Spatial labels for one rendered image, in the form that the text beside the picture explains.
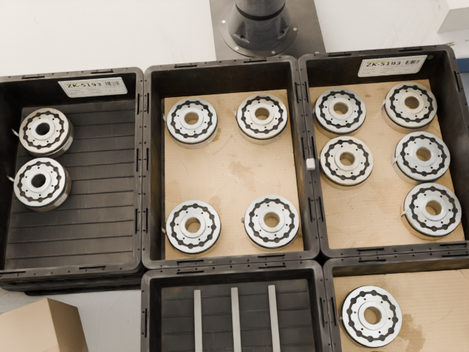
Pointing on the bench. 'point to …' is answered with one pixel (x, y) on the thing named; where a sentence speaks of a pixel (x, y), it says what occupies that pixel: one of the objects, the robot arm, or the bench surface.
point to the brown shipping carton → (42, 328)
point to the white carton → (449, 15)
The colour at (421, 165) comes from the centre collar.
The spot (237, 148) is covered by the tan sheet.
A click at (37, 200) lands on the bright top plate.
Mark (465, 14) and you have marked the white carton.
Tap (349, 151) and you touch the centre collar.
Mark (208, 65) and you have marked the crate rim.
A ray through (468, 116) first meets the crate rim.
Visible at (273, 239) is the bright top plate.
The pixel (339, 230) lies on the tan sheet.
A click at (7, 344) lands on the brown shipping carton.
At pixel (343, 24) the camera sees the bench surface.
